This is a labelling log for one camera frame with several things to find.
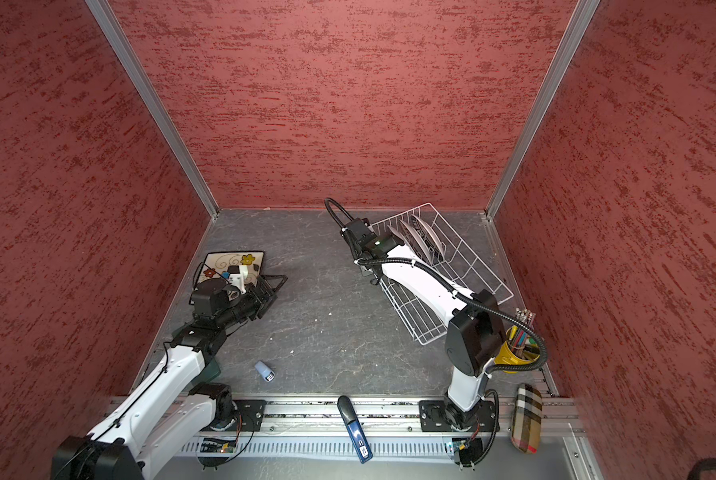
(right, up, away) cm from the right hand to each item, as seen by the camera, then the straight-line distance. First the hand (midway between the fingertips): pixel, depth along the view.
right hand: (380, 262), depth 85 cm
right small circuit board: (+21, -45, -14) cm, 52 cm away
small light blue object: (-31, -29, -7) cm, 43 cm away
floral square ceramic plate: (-58, -2, +19) cm, 61 cm away
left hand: (-27, -8, -5) cm, 28 cm away
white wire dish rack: (+29, -3, +15) cm, 33 cm away
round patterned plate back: (+16, +8, +7) cm, 19 cm away
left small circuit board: (-41, -45, -12) cm, 62 cm away
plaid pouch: (+35, -38, -14) cm, 54 cm away
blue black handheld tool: (-7, -38, -15) cm, 42 cm away
